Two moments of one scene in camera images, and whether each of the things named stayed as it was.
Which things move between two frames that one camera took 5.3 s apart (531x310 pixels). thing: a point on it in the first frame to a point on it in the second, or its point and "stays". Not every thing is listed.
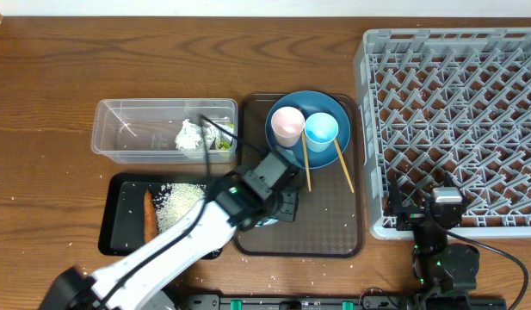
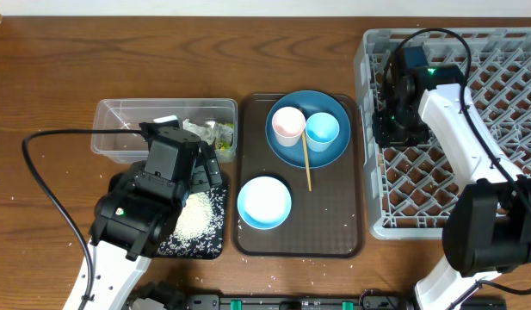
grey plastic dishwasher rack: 460,102 stays
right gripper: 411,215 to 385,138
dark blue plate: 313,102 stays
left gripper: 294,215 to 199,162
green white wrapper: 223,139 stays
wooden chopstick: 305,149 stays
